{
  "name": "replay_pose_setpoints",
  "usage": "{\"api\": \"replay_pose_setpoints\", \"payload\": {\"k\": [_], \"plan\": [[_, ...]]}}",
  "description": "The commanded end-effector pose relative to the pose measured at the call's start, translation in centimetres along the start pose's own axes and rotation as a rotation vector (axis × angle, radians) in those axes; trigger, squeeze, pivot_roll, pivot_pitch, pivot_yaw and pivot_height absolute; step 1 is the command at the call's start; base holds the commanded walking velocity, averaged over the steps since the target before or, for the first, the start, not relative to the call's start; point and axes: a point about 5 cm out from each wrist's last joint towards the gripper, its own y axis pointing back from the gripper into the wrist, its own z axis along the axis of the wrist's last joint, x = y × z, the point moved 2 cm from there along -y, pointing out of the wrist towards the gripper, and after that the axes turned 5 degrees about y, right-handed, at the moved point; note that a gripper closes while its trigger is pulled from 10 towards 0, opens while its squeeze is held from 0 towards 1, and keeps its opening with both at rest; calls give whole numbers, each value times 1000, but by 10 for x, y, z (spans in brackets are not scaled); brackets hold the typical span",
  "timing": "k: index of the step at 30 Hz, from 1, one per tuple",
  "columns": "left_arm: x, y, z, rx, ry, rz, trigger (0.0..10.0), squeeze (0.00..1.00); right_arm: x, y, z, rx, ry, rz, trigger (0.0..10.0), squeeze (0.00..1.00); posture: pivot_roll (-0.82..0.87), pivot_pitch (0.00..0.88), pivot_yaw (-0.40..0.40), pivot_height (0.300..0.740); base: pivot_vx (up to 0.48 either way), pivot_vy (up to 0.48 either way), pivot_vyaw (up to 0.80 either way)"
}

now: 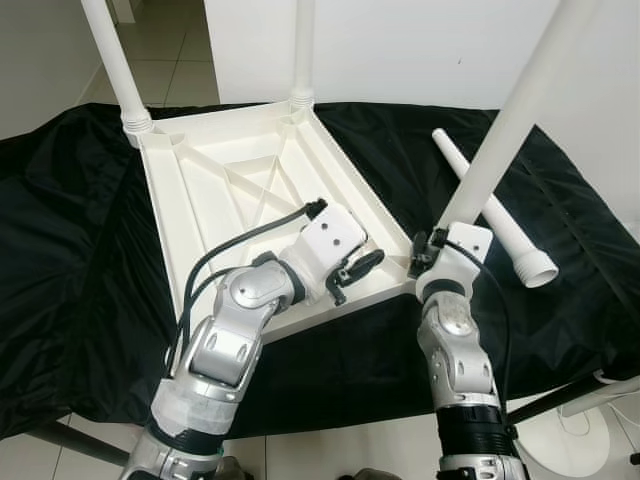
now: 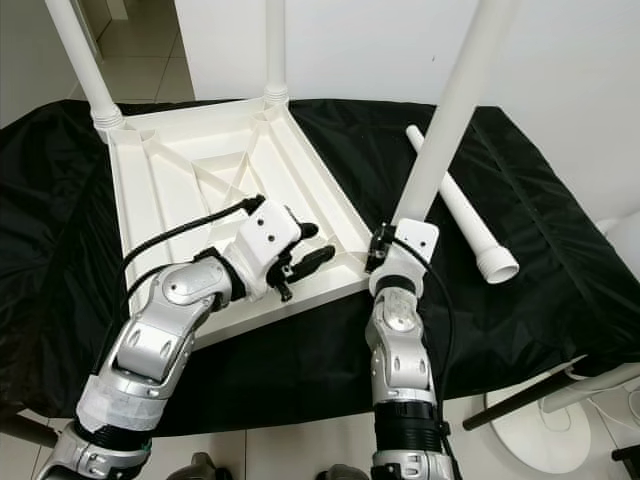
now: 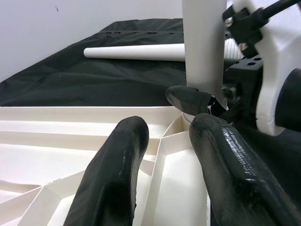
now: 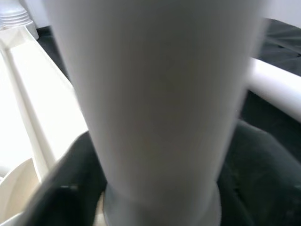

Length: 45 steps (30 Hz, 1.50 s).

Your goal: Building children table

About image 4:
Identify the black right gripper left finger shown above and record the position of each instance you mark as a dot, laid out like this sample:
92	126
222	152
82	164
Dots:
65	188

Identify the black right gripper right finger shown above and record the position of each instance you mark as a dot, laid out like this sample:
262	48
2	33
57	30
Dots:
258	183

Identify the white plastic children table top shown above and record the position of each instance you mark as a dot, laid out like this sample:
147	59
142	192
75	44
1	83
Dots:
35	94

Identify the white plastic table leg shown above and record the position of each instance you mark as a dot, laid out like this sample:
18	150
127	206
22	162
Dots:
160	94
14	16
275	84

